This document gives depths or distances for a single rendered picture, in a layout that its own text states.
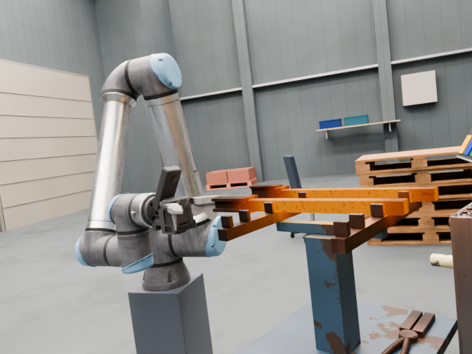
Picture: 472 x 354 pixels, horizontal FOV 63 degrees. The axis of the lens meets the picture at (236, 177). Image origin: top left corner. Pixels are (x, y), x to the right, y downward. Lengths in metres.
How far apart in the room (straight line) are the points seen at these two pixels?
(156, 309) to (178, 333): 0.12
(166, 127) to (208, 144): 10.57
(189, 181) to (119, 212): 0.34
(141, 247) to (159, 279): 0.44
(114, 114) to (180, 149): 0.24
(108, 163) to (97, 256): 0.28
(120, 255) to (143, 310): 0.49
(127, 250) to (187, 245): 0.37
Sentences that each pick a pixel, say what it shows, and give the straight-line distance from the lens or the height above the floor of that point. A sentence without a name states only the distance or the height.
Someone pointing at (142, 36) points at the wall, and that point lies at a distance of 11.17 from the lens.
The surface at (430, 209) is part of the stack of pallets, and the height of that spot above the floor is 0.32.
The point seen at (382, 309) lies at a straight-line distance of 0.93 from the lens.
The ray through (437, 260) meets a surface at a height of 0.63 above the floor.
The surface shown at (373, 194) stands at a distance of 0.78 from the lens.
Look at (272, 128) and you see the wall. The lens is 11.22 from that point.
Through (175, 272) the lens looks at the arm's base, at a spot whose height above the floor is 0.66.
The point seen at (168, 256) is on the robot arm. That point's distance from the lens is 1.52.
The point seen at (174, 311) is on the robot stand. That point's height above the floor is 0.53.
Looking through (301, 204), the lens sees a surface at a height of 0.99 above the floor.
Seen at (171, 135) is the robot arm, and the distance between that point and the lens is 1.30.
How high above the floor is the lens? 1.10
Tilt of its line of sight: 5 degrees down
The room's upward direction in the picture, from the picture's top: 7 degrees counter-clockwise
